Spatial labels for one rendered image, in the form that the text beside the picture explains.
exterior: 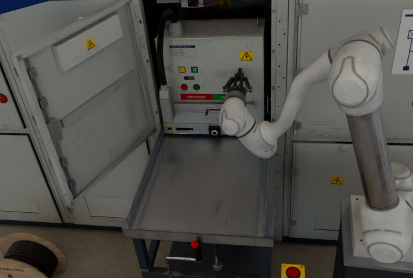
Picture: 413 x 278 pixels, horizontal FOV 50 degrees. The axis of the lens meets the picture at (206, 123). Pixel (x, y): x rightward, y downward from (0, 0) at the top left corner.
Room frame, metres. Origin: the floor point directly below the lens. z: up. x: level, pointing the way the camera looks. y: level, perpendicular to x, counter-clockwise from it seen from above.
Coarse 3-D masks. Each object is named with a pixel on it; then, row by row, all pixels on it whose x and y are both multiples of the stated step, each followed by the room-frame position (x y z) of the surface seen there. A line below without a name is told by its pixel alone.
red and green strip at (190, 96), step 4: (184, 96) 1.84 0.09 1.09; (188, 96) 1.84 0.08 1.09; (192, 96) 1.83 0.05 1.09; (196, 96) 1.83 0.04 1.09; (200, 96) 1.82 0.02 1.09; (204, 96) 1.82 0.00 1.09; (208, 96) 1.82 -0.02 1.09; (212, 96) 1.81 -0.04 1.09; (216, 96) 1.81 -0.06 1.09; (220, 96) 1.80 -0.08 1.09; (224, 96) 1.80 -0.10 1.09
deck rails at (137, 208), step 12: (156, 144) 1.72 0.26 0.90; (156, 156) 1.69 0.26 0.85; (156, 168) 1.60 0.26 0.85; (264, 168) 1.52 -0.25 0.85; (144, 180) 1.49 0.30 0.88; (264, 180) 1.44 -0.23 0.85; (144, 192) 1.45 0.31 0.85; (264, 192) 1.37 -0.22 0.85; (132, 204) 1.32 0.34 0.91; (144, 204) 1.37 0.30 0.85; (264, 204) 1.30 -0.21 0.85; (132, 216) 1.29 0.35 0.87; (264, 216) 1.23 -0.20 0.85; (132, 228) 1.24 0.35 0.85; (264, 228) 1.17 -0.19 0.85
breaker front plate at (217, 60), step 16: (208, 48) 1.81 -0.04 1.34; (224, 48) 1.80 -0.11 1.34; (240, 48) 1.78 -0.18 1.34; (256, 48) 1.77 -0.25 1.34; (176, 64) 1.84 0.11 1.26; (192, 64) 1.83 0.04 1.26; (208, 64) 1.81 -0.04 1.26; (224, 64) 1.80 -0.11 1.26; (240, 64) 1.78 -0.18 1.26; (256, 64) 1.77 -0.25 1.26; (176, 80) 1.85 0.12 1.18; (192, 80) 1.83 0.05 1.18; (208, 80) 1.81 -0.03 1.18; (224, 80) 1.80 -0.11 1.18; (256, 80) 1.77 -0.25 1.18; (176, 96) 1.85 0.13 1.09; (256, 96) 1.77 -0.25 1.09; (176, 112) 1.85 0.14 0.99; (192, 112) 1.83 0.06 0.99; (208, 112) 1.82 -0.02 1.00; (256, 112) 1.77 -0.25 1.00
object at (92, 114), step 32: (128, 0) 1.90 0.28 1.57; (64, 32) 1.60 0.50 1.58; (96, 32) 1.72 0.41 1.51; (128, 32) 1.91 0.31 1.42; (32, 64) 1.49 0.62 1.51; (64, 64) 1.56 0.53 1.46; (96, 64) 1.72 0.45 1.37; (128, 64) 1.87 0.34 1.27; (32, 96) 1.42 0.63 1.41; (64, 96) 1.56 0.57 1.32; (96, 96) 1.67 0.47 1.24; (128, 96) 1.84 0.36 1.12; (64, 128) 1.52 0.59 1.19; (96, 128) 1.65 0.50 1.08; (128, 128) 1.80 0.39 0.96; (64, 160) 1.45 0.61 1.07; (96, 160) 1.61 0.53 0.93; (64, 192) 1.42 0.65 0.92
